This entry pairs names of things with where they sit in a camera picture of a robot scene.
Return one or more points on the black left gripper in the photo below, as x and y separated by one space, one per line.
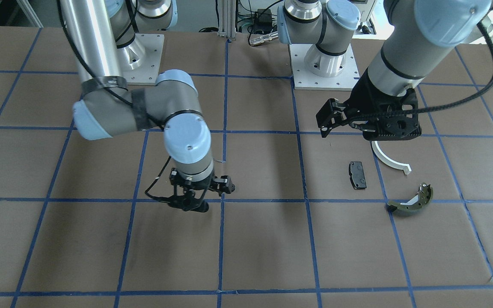
363 99

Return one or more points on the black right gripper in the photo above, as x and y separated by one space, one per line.
223 184

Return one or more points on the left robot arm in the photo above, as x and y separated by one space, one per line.
423 33

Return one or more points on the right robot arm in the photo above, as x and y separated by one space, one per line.
108 108

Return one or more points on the black brake pad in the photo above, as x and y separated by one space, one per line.
357 175

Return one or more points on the white curved plastic part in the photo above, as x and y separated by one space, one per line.
380 154

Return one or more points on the olive brake shoe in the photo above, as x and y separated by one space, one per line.
415 205

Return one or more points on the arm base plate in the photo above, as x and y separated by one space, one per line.
140 60
313 70

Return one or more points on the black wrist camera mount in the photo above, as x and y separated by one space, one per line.
394 128

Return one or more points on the aluminium frame post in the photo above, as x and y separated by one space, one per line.
227 18

